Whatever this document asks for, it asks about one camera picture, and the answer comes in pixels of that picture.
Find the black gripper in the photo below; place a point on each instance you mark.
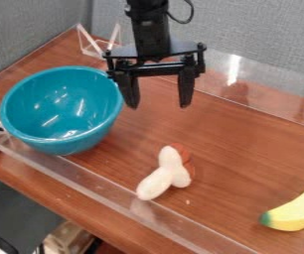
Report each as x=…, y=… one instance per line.
x=155, y=54

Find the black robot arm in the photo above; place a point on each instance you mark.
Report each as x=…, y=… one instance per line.
x=149, y=9

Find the blue ceramic bowl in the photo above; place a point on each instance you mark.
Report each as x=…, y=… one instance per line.
x=61, y=109

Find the clear acrylic back barrier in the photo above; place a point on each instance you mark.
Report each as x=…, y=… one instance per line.
x=244, y=82

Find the clear acrylic barrier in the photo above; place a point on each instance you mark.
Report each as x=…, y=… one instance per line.
x=244, y=82
x=88, y=187

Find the clear acrylic front barrier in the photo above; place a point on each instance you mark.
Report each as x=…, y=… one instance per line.
x=88, y=187

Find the yellow toy banana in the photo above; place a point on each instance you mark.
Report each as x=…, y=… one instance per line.
x=286, y=216

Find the wooden object below table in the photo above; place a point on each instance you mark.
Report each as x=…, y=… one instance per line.
x=66, y=240

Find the clear acrylic corner bracket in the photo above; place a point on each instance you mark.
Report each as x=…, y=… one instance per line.
x=93, y=47

